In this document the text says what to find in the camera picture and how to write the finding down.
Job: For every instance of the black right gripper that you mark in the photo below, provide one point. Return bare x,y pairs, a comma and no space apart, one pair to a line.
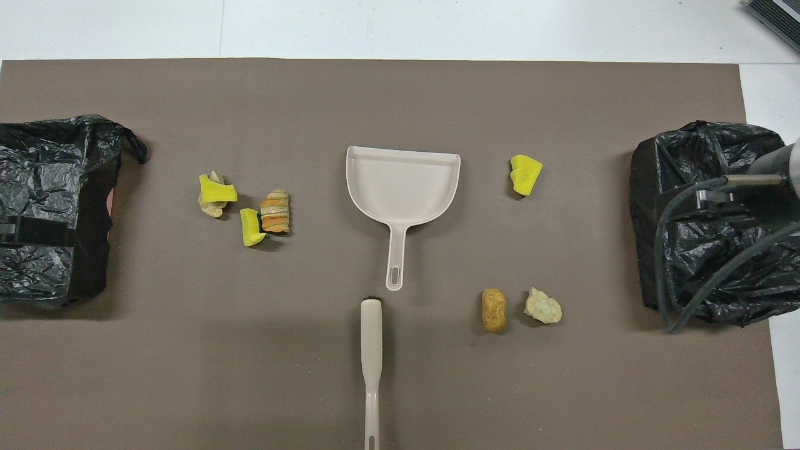
772,211

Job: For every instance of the pale ridged scrap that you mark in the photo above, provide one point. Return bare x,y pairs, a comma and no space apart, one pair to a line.
212,210

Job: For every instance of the yellow sponge chunk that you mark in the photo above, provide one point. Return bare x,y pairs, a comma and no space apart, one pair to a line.
526,175

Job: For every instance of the notched yellow sponge piece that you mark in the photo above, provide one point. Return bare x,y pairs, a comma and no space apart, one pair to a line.
212,190

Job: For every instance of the pale cream lump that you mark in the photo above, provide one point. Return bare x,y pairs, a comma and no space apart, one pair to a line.
542,307

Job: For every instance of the yellow sponge with green pad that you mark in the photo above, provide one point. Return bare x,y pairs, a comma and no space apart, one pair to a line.
250,231

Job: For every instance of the brown potato-shaped lump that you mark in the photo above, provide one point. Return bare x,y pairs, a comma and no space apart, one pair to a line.
494,310

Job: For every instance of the orange striped scrap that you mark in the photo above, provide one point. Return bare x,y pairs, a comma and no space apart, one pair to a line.
275,215

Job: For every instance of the beige plastic dustpan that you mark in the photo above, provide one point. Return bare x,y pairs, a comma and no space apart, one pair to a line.
400,187

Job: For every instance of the beige hand brush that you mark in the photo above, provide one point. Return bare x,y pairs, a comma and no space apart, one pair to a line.
371,337

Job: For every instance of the black plastic trash bag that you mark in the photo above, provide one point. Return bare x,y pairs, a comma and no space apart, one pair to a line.
706,156
44,162

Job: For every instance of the pink bin under bag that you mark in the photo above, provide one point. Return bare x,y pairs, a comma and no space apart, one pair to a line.
110,203

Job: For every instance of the dark ribbed panel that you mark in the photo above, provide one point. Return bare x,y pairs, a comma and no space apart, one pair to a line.
778,15

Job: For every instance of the brown table mat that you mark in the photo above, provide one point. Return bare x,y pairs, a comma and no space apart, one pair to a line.
437,94

